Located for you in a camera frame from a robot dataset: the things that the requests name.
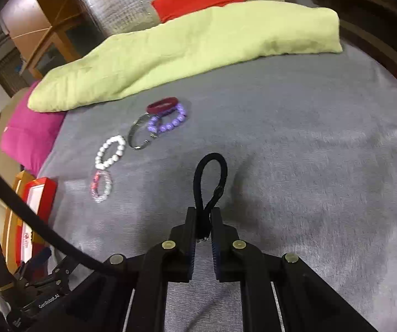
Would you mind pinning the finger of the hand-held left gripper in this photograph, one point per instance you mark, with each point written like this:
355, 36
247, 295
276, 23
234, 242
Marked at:
60, 271

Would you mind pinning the orange box lid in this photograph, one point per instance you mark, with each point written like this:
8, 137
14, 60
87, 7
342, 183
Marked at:
12, 224

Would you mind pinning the wooden cabinet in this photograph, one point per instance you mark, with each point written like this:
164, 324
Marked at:
32, 17

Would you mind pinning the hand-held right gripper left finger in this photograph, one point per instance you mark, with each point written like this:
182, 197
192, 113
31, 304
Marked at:
193, 249

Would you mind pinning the grey blanket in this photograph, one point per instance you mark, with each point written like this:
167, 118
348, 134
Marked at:
305, 145

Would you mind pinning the dark wooden furniture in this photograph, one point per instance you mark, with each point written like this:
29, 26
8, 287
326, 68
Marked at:
367, 3

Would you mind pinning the silver metal bangle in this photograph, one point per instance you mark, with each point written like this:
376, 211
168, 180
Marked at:
130, 135

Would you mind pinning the red jewelry box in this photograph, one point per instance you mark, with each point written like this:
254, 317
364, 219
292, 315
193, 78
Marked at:
43, 187

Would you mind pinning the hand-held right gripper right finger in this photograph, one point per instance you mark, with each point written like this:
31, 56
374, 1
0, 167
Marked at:
215, 249

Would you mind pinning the magenta cushion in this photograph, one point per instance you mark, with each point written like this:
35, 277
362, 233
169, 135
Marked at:
29, 135

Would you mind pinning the lime green pillow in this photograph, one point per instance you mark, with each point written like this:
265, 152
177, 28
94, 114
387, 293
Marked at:
184, 48

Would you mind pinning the silver quilted cushion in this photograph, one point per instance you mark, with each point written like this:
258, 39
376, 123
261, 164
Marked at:
115, 3

